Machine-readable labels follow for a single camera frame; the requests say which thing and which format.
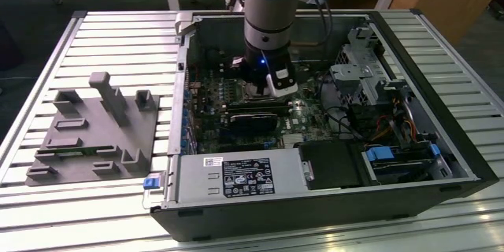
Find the CPU socket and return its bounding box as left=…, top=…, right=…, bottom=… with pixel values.
left=239, top=79, right=272, bottom=103

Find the black RAM slot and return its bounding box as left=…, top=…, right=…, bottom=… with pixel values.
left=227, top=100, right=294, bottom=109
left=224, top=106, right=295, bottom=116

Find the black graphics card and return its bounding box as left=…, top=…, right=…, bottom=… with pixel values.
left=227, top=112, right=282, bottom=135

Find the green motherboard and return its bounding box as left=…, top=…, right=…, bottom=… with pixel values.
left=184, top=64, right=358, bottom=156

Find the grey metal drive cage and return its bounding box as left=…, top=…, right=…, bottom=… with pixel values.
left=330, top=27, right=419, bottom=109

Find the silver chipset heatsink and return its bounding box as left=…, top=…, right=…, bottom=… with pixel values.
left=283, top=133, right=310, bottom=148

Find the black plastic shroud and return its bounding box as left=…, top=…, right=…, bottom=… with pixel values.
left=295, top=140, right=371, bottom=191

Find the grey power supply unit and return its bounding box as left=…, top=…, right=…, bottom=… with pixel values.
left=172, top=148, right=312, bottom=206

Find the hard disk in blue carrier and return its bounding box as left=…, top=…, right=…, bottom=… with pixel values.
left=364, top=145, right=439, bottom=176

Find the grey parts rack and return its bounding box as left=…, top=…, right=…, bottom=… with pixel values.
left=24, top=71, right=163, bottom=188

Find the blue case latch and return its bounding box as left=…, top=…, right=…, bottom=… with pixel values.
left=143, top=176, right=164, bottom=189

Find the black PC case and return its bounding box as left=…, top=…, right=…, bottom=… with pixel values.
left=150, top=8, right=499, bottom=243

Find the green RAM stick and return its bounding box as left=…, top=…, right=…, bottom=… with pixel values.
left=54, top=148, right=100, bottom=158

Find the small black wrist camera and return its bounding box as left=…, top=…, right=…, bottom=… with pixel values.
left=231, top=55, right=247, bottom=73

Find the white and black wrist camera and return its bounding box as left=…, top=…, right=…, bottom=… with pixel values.
left=264, top=66, right=302, bottom=99

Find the grey case rear bracket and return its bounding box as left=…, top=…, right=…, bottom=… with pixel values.
left=174, top=12, right=199, bottom=36

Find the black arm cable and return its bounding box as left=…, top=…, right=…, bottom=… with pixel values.
left=306, top=0, right=335, bottom=47

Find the orange and red wire bundle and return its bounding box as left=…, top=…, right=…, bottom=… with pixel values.
left=374, top=112, right=419, bottom=144

